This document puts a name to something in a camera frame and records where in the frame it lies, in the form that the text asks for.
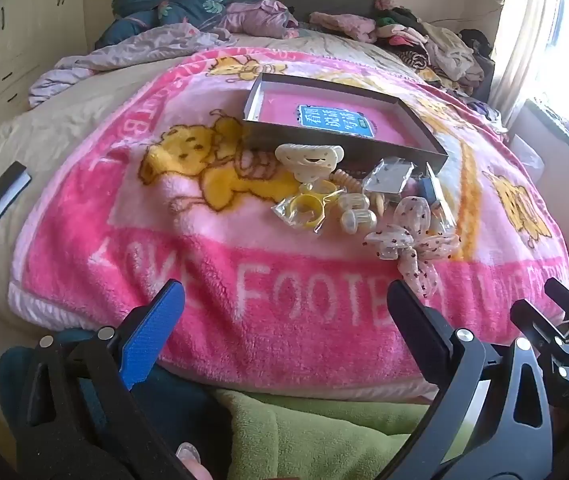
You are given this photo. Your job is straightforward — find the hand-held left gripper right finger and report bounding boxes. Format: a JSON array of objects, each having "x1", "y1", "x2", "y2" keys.
[{"x1": 387, "y1": 280, "x2": 555, "y2": 480}]

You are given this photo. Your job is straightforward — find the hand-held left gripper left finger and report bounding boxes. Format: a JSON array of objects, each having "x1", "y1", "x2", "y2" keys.
[{"x1": 12, "y1": 280, "x2": 200, "y2": 480}]

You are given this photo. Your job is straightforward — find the dotted fabric bow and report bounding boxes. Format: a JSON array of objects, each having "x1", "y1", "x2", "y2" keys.
[{"x1": 399, "y1": 232, "x2": 461, "y2": 301}]

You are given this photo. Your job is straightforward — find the small clear plastic packet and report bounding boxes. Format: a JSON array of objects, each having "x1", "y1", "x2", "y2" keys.
[{"x1": 429, "y1": 200, "x2": 459, "y2": 237}]

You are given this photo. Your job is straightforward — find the clear dotted claw clip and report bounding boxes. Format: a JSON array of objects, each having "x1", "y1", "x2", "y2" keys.
[{"x1": 393, "y1": 195, "x2": 431, "y2": 233}]

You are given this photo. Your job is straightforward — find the pearl hair clip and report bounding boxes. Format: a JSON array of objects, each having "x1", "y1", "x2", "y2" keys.
[
  {"x1": 339, "y1": 210, "x2": 378, "y2": 235},
  {"x1": 337, "y1": 194, "x2": 371, "y2": 214}
]

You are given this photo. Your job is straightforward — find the small blue box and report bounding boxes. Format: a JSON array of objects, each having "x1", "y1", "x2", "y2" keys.
[{"x1": 417, "y1": 165, "x2": 446, "y2": 207}]

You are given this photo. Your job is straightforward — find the clear packet with earrings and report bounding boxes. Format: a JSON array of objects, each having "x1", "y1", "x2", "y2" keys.
[{"x1": 363, "y1": 157, "x2": 415, "y2": 196}]

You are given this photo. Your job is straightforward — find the yellow ring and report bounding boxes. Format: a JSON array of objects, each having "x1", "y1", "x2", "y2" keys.
[{"x1": 272, "y1": 185, "x2": 350, "y2": 236}]

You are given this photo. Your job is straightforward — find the cream bear-shaped hair clip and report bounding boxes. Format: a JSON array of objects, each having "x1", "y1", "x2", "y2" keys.
[{"x1": 274, "y1": 143, "x2": 345, "y2": 186}]

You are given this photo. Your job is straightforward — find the grey cardboard box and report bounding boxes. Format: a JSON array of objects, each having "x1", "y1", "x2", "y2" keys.
[{"x1": 242, "y1": 72, "x2": 449, "y2": 173}]

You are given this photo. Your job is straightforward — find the person's left hand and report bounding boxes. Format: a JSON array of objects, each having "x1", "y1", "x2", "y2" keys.
[{"x1": 174, "y1": 442, "x2": 218, "y2": 480}]

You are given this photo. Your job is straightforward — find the pink printed blanket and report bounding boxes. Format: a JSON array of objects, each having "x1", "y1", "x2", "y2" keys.
[{"x1": 8, "y1": 47, "x2": 569, "y2": 403}]

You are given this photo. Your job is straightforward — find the teal cloth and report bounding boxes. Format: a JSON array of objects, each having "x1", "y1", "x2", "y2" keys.
[{"x1": 0, "y1": 330, "x2": 230, "y2": 480}]

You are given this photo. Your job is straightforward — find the green fleece cloth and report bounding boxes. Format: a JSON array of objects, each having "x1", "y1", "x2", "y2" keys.
[{"x1": 212, "y1": 387, "x2": 470, "y2": 480}]

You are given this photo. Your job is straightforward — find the pile of clothes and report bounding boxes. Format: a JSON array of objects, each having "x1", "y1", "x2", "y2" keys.
[{"x1": 375, "y1": 0, "x2": 495, "y2": 96}]

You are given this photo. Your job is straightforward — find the lilac bed sheet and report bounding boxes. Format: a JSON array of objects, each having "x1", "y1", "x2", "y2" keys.
[{"x1": 29, "y1": 22, "x2": 238, "y2": 108}]

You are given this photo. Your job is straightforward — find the cream curtain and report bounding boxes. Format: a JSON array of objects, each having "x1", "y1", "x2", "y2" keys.
[{"x1": 489, "y1": 0, "x2": 569, "y2": 126}]

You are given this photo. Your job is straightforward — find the folded pink sweater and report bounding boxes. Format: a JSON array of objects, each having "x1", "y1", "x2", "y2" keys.
[{"x1": 309, "y1": 11, "x2": 380, "y2": 43}]

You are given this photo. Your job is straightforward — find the cream wardrobe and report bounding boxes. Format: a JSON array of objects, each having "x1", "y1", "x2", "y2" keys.
[{"x1": 0, "y1": 0, "x2": 90, "y2": 121}]

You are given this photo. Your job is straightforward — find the dark floral quilt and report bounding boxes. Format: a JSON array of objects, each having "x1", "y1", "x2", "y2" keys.
[{"x1": 95, "y1": 0, "x2": 230, "y2": 51}]

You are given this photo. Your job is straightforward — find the pink satin garment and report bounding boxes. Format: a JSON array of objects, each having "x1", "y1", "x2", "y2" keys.
[{"x1": 224, "y1": 0, "x2": 300, "y2": 40}]

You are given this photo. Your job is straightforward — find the cream spiral hair tie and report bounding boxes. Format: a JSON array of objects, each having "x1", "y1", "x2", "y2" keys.
[{"x1": 332, "y1": 169, "x2": 365, "y2": 196}]

